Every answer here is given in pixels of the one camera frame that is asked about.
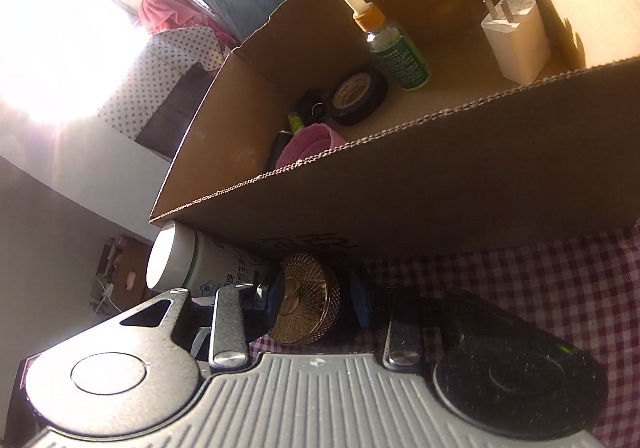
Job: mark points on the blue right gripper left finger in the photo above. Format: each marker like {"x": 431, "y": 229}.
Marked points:
{"x": 269, "y": 298}

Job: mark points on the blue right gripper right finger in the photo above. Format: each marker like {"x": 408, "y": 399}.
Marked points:
{"x": 361, "y": 301}

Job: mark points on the gold round tin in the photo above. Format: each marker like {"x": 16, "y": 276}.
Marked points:
{"x": 311, "y": 301}

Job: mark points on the pink plastic lid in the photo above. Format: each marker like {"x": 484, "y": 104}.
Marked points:
{"x": 310, "y": 141}

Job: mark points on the black tape roll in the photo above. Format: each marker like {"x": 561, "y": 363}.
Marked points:
{"x": 357, "y": 97}

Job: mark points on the green dropper bottle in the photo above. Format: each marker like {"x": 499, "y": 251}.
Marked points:
{"x": 390, "y": 46}

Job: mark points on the white charger plug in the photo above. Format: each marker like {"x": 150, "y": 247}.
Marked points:
{"x": 516, "y": 35}

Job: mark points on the black lipstick tube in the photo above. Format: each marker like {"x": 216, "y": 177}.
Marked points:
{"x": 279, "y": 143}

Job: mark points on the black remote key fob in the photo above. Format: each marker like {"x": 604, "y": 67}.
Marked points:
{"x": 311, "y": 107}

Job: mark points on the white supplement bottle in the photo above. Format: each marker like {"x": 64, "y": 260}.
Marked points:
{"x": 182, "y": 257}

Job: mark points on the purple checkered tablecloth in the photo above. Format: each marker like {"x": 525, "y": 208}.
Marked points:
{"x": 585, "y": 289}

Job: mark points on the brown cardboard box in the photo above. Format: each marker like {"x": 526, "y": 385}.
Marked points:
{"x": 471, "y": 161}

